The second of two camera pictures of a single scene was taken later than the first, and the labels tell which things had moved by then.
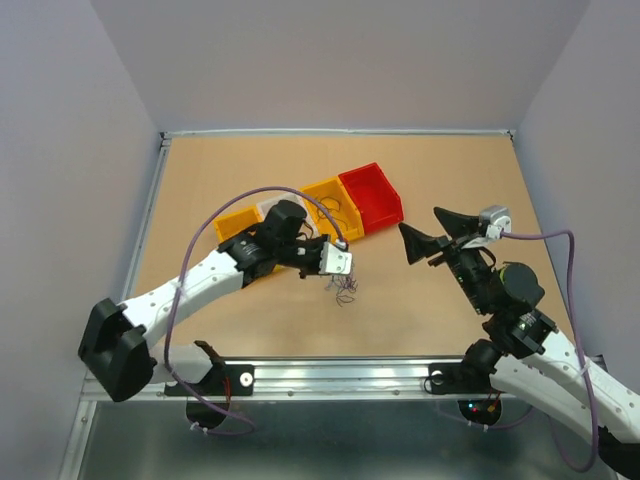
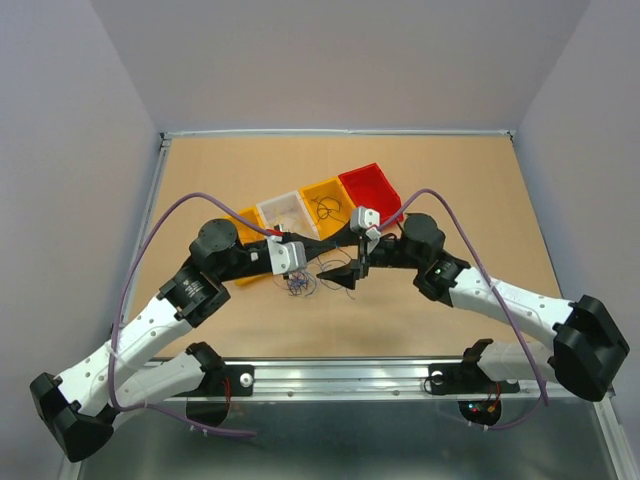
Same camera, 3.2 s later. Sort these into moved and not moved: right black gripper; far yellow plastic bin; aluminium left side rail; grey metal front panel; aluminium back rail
Moved: right black gripper
Not moved: grey metal front panel; far yellow plastic bin; aluminium left side rail; aluminium back rail
